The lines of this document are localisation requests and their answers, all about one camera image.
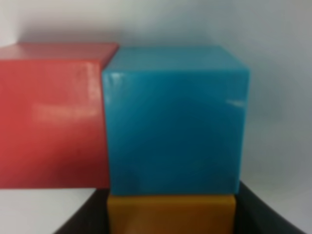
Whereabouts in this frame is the red cube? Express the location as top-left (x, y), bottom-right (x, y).
top-left (0, 42), bottom-right (119, 189)

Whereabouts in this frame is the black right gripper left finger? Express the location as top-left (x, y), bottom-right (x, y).
top-left (56, 189), bottom-right (110, 234)

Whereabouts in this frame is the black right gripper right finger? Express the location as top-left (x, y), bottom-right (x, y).
top-left (234, 182), bottom-right (305, 234)

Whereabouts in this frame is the blue cube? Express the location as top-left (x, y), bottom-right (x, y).
top-left (102, 46), bottom-right (250, 196)

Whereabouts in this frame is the orange cube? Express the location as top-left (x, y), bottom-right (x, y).
top-left (107, 195), bottom-right (236, 234)

